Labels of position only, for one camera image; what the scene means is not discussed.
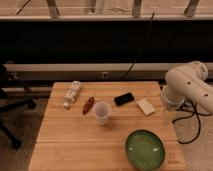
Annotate green ceramic plate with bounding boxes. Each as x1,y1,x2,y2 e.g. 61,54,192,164
125,130,165,171

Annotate white rectangular sponge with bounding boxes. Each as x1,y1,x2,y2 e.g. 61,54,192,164
137,98,155,116

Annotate translucent white cup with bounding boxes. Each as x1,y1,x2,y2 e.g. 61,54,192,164
93,101,112,126

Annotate white tube bottle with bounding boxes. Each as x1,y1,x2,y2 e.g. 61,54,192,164
63,81,81,109

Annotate black hanging cable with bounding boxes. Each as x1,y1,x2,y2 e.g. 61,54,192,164
119,11,156,82

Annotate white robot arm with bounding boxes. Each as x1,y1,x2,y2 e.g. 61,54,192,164
160,61,213,114

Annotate red brown oblong object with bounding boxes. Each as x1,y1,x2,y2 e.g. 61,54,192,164
83,97,94,115

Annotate wooden table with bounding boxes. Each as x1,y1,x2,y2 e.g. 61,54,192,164
28,82,186,171

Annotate black smartphone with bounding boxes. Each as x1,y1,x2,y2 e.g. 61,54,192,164
114,93,134,106

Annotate black cable on floor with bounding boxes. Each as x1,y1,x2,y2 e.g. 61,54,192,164
171,99,213,145

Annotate black office chair base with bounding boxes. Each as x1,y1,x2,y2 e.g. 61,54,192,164
0,64,36,149

